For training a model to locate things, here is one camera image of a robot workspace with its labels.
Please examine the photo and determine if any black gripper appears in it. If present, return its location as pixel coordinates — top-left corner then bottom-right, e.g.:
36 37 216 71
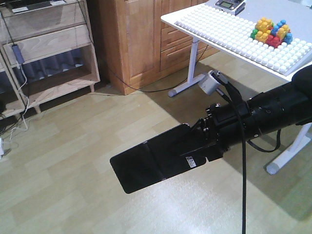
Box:
168 103 250 161

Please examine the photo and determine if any black smartphone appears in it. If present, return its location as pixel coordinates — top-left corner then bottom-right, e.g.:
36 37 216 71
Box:
110 129 207 194

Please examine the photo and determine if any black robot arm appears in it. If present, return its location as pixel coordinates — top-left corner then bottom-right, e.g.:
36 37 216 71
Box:
169 66 312 160

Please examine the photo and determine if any white desk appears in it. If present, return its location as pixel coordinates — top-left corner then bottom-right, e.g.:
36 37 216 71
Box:
160 0 312 175

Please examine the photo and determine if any wooden cabinet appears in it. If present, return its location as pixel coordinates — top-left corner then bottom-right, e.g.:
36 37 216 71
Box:
87 0 220 96

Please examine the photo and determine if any white studded baseplate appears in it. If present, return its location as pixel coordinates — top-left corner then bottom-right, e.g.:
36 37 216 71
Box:
175 5 312 76

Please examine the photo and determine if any colourful toy brick stack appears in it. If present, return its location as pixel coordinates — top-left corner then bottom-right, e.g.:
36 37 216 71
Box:
250 17 293 48

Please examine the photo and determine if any digital scale device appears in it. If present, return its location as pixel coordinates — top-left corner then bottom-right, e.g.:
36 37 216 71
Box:
214 0 246 16

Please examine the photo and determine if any wooden shelf unit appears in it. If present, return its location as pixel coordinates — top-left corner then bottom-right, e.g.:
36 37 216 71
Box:
0 0 100 118

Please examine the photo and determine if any grey usb hub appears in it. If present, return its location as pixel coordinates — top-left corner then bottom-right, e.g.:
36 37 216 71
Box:
12 44 24 64

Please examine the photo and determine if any grey laptop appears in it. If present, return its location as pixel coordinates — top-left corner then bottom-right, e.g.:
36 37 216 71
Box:
5 0 66 14

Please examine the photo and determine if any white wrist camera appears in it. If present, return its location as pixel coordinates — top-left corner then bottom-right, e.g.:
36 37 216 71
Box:
198 70 225 95

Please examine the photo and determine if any white laptop cable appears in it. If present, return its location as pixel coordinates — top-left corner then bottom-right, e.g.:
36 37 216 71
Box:
9 62 30 147

